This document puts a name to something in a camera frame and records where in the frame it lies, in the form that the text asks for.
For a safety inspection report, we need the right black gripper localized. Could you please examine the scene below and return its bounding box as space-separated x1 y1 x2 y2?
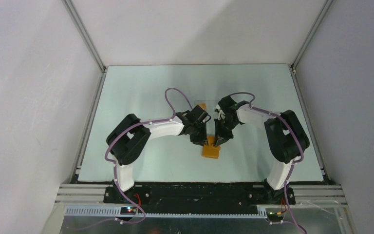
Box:
213 117 238 148

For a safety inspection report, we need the orange leather card holder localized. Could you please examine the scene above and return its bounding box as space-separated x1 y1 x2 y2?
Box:
202 135 221 159

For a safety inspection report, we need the clear plastic card tray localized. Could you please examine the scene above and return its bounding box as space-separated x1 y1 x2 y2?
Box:
194 99 218 113

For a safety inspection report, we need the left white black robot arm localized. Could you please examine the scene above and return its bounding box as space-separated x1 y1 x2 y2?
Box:
104 105 212 203

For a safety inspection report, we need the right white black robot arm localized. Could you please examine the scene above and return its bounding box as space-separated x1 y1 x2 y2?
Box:
213 96 310 204

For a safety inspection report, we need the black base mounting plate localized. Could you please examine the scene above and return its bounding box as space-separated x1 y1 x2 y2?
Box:
103 181 296 214

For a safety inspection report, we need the left controller circuit board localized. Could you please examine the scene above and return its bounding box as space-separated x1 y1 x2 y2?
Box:
120 206 138 215

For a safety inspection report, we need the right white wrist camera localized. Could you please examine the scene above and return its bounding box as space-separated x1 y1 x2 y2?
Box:
215 105 225 120

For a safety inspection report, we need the right aluminium frame rail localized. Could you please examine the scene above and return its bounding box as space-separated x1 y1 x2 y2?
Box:
289 0 336 185

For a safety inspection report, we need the aluminium frame rail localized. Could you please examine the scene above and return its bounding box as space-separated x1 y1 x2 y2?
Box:
62 0 107 184
289 0 336 185

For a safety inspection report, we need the left aluminium frame rail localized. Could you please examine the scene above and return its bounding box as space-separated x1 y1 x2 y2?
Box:
62 0 107 184

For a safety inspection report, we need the grey slotted cable duct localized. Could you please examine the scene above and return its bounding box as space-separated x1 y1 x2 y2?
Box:
65 206 267 219

